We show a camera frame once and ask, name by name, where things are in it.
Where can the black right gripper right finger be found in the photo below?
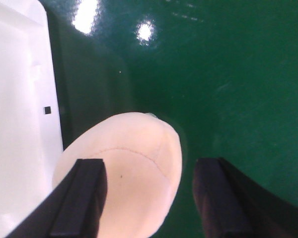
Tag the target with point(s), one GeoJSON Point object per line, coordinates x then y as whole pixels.
{"type": "Point", "coordinates": [232, 205]}

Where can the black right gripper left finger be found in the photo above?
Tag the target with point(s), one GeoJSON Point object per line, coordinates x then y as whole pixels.
{"type": "Point", "coordinates": [73, 209]}

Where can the white plastic tote box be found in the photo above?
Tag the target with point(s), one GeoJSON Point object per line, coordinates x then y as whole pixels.
{"type": "Point", "coordinates": [30, 132]}

